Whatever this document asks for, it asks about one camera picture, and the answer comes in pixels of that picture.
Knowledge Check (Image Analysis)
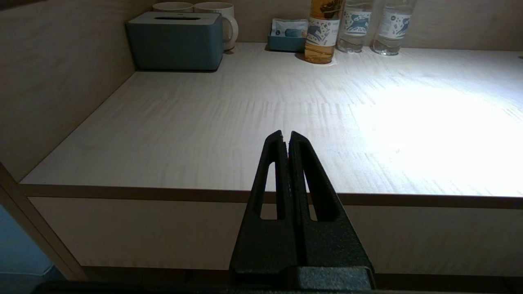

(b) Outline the clear water bottle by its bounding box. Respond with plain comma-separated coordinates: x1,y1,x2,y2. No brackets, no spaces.
337,0,373,54
372,0,418,56

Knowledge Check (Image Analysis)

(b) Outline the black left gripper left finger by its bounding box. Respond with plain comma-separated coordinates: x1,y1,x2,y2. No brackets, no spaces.
228,130,298,282

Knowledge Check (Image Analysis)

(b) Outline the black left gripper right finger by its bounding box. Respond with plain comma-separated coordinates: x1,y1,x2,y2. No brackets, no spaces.
288,131,375,290

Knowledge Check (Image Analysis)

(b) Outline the bottle with amber liquid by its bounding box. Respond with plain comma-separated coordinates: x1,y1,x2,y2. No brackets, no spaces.
304,0,343,65

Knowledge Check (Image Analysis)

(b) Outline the blue-grey tissue box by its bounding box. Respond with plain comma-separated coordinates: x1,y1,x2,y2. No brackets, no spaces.
125,11,225,72

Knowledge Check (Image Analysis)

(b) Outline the small blue tray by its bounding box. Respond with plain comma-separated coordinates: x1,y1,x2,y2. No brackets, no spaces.
267,34,307,53

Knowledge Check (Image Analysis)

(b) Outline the white ceramic mug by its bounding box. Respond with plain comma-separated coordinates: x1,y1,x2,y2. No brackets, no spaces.
194,2,239,52
152,2,194,13

